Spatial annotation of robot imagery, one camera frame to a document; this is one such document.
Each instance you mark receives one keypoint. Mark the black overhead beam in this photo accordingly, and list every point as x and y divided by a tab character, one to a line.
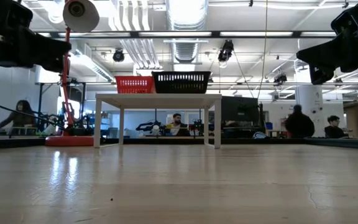
216	34

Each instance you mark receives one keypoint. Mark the black monitor back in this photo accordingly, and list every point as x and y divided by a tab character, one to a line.
239	112

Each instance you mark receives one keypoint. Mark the red plastic basket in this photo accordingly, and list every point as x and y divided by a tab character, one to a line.
135	90

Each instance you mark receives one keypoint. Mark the black plastic basket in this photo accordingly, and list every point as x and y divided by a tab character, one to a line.
182	87

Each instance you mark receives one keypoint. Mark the person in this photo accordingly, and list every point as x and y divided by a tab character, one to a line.
334	130
20	118
299	124
176	127

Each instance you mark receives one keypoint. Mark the black aluminium table frame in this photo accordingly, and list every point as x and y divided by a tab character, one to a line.
11	143

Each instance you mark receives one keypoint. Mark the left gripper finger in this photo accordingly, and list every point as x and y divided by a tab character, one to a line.
45	51
59	67

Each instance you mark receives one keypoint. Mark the silver ventilation duct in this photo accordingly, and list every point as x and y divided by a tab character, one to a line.
185	18

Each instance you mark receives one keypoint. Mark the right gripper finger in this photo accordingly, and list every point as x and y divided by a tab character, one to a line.
322	53
320	74

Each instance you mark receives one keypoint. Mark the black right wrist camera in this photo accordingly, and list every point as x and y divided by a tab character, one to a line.
343	21

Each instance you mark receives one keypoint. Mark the black ceiling spotlight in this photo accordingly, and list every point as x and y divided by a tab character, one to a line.
280	79
225	51
118	56

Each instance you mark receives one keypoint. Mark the red desk lamp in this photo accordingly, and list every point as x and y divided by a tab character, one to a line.
68	141

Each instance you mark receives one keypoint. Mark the white perforated shelf riser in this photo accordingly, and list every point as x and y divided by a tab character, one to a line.
157	100

